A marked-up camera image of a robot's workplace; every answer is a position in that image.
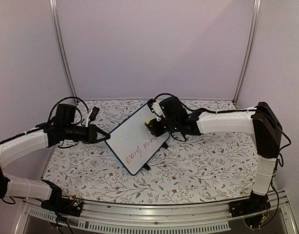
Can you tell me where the blue framed whiteboard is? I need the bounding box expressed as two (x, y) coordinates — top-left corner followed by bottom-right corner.
(106, 104), (169, 176)

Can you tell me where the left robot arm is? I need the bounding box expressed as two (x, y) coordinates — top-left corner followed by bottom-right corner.
(0, 97), (111, 212)

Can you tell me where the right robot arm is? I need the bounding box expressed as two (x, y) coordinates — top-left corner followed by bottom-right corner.
(145, 94), (292, 213)

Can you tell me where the black whiteboard foot clip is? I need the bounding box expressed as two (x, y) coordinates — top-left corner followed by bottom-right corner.
(142, 164), (150, 171)
(162, 142), (168, 149)

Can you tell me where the floral tablecloth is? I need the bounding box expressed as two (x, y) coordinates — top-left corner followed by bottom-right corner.
(37, 99), (271, 205)

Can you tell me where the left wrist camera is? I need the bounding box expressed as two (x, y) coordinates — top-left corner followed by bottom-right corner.
(85, 106), (100, 127)

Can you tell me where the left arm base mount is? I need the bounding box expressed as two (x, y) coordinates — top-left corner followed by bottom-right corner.
(41, 193), (84, 217)

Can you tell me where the aluminium front rail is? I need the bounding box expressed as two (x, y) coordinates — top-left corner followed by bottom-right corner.
(15, 189), (299, 234)

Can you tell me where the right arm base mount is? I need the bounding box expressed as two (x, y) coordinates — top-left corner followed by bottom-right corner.
(228, 193), (271, 217)

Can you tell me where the left metal frame post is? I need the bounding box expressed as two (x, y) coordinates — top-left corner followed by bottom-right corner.
(49, 0), (77, 97)

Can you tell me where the metal frame post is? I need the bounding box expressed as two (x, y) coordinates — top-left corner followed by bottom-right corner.
(49, 0), (77, 97)
(233, 0), (262, 105)

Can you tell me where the right metal frame post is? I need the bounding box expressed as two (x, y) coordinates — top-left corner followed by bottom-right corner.
(233, 0), (262, 105)

